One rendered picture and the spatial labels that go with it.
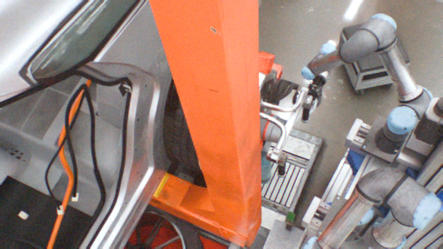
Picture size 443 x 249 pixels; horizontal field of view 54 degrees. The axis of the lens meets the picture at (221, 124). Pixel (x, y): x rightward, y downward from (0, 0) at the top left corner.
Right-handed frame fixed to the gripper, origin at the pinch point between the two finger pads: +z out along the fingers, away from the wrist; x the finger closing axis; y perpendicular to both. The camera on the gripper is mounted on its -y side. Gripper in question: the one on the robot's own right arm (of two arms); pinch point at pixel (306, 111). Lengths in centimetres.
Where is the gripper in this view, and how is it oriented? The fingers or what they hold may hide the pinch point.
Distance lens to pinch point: 230.7
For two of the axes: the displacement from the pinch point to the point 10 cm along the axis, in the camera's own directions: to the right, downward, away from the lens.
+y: -0.9, -4.9, -8.7
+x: 9.0, 3.3, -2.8
